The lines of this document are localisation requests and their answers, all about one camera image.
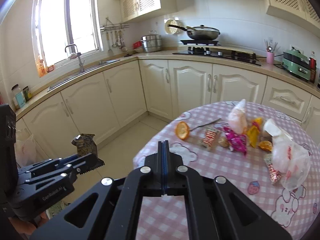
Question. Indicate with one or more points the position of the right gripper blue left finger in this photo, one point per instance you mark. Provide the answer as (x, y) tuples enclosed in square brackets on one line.
[(154, 181)]

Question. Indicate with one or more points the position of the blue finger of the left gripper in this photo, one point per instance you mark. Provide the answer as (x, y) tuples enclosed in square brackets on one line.
[(85, 163)]

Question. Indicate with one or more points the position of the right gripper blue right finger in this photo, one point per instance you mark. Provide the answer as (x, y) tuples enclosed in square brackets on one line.
[(173, 181)]

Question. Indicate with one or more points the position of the dark snack wrapper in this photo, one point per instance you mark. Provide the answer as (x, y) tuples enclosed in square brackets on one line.
[(85, 144)]

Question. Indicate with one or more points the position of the red white checkered wrapper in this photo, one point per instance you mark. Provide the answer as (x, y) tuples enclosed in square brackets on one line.
[(209, 137)]

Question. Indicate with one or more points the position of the magenta snack wrapper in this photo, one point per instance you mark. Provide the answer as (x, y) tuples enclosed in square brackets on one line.
[(237, 142)]

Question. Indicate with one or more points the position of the white orange plastic bag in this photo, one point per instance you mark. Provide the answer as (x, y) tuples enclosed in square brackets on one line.
[(237, 118)]

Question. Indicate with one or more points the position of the kitchen faucet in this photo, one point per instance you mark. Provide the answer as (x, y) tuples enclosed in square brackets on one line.
[(75, 54)]

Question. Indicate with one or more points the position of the orange peel left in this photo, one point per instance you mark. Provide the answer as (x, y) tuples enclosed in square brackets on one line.
[(182, 130)]

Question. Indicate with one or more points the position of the orange peel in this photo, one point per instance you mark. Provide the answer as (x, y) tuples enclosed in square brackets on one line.
[(182, 130), (266, 146)]

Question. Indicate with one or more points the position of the cream lower cabinets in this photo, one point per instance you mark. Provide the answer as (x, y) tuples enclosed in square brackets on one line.
[(104, 100)]

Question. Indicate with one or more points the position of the glass jar blue label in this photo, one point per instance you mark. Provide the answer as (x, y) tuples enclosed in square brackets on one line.
[(18, 95)]

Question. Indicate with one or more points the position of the yellow wrapper pink band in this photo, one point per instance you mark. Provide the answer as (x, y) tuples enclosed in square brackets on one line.
[(254, 131)]

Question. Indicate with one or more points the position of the orange peel right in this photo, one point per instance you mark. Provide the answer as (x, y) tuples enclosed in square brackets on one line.
[(266, 146)]

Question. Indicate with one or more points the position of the pink checkered tablecloth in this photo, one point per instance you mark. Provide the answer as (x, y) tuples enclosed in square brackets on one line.
[(297, 211)]

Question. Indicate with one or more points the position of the red white sachet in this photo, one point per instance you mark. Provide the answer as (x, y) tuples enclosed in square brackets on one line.
[(274, 174)]

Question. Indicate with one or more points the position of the white tissue paper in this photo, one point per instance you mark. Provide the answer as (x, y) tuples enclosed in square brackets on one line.
[(274, 133)]

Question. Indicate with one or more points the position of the steel stock pot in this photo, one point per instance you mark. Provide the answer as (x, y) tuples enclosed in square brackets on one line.
[(151, 42)]

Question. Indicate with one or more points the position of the large clear plastic bag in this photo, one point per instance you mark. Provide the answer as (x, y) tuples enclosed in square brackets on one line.
[(291, 160)]

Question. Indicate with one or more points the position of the gas stove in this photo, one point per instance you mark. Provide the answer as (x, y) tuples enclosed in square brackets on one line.
[(221, 53)]

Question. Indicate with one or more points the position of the frying pan with lid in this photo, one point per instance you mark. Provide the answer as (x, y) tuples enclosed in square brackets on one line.
[(199, 33)]

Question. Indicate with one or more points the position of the hanging utensil rack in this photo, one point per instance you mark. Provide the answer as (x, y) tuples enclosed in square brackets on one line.
[(114, 36)]

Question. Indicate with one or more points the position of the pink utensil cup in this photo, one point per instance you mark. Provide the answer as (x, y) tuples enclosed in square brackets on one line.
[(270, 58)]

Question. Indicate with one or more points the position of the green electric cooker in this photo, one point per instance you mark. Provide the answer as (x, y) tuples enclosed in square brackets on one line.
[(296, 64)]

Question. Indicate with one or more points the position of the red liquid bottle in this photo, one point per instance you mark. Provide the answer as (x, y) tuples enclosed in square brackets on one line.
[(312, 65)]

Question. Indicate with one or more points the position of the plastic bag on cabinet handle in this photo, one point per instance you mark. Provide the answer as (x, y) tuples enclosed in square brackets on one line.
[(25, 149)]

